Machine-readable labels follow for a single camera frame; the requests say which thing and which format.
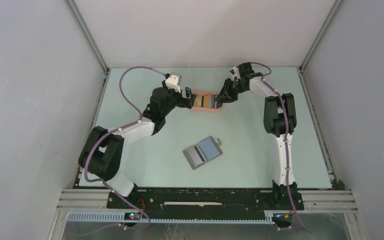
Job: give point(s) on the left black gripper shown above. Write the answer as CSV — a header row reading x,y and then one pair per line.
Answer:
x,y
187,102

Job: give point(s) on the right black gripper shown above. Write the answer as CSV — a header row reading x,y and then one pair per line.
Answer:
x,y
226,95

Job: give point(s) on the beige leather card holder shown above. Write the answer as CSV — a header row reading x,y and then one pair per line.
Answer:
x,y
210,147

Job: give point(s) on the white magnetic stripe card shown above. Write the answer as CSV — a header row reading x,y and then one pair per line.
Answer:
x,y
195,156

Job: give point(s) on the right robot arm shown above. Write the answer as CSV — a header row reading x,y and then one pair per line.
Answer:
x,y
279,118

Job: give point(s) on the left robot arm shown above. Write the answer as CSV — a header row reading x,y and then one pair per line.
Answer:
x,y
102,152

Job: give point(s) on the yellow VIP card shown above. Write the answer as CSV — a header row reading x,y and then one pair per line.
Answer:
x,y
198,102

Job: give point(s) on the pink oval tray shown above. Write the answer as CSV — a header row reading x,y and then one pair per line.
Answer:
x,y
201,93

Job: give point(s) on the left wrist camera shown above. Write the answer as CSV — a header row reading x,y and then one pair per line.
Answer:
x,y
172,81

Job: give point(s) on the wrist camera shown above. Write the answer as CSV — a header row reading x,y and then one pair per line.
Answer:
x,y
234,74
172,81

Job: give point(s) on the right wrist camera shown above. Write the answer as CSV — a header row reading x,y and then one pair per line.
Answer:
x,y
234,74

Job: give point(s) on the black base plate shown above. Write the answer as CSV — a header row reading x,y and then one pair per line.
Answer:
x,y
241,203

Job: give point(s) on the white cable duct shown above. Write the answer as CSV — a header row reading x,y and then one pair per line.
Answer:
x,y
121,217

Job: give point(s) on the aluminium frame rail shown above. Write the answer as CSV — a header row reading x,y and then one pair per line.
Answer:
x,y
314,201

